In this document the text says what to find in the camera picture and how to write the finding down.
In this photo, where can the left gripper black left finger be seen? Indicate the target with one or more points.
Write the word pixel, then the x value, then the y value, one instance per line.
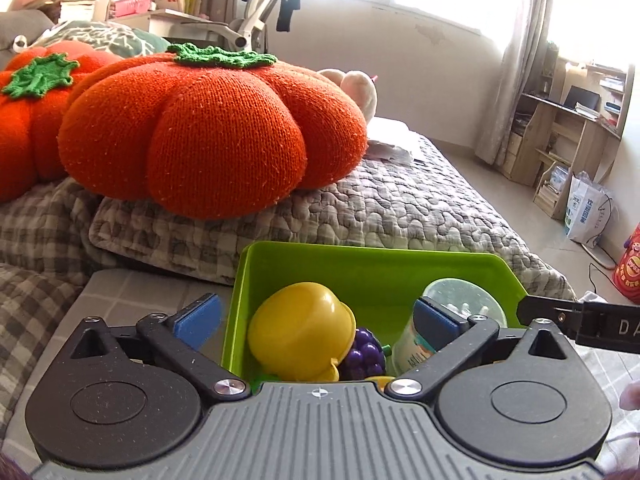
pixel 116 397

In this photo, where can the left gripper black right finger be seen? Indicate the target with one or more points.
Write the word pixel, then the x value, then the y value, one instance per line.
pixel 517 398

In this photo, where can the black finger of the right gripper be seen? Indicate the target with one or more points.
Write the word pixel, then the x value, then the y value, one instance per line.
pixel 594 324

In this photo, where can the yellow plastic toy bowl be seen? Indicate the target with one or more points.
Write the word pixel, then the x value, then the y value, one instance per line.
pixel 301 333

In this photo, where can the red snack bag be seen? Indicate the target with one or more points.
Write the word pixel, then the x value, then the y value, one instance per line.
pixel 626 275

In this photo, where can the grey grid bed sheet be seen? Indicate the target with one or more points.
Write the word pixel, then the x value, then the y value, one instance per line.
pixel 120 297

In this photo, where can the clear lidded plastic cup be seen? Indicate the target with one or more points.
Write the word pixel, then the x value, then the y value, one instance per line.
pixel 450 299

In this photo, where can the white shopping bag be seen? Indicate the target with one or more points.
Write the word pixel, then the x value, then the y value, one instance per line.
pixel 589 208

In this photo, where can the purple toy grapes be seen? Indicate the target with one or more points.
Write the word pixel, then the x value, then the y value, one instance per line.
pixel 365 358

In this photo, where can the grey checked quilted blanket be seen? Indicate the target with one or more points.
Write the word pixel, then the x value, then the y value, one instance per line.
pixel 46 260

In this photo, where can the green plastic storage box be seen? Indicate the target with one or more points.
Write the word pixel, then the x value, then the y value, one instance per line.
pixel 380 285

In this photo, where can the wooden desk shelf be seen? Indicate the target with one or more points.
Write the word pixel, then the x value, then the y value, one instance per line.
pixel 572 123

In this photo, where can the light grey curtain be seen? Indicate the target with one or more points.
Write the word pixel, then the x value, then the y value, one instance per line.
pixel 520 65

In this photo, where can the grey checked pillow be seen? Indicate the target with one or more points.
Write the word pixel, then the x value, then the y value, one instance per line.
pixel 427 205

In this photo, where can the orange pumpkin cushion right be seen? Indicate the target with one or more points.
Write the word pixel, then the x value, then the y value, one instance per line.
pixel 209 134

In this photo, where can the orange pumpkin cushion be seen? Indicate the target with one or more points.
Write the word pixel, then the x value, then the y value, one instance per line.
pixel 209 134
pixel 35 87

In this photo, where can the orange pumpkin cushion left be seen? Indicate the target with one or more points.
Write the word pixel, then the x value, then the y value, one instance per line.
pixel 35 87

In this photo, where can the white plush toy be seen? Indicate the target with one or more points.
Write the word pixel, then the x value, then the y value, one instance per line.
pixel 359 86

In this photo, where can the green patterned cushion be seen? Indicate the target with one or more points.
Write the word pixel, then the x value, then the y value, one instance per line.
pixel 120 39

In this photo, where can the grey sofa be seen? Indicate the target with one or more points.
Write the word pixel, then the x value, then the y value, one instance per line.
pixel 28 23

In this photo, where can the grey office chair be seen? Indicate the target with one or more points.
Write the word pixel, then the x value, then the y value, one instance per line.
pixel 238 25

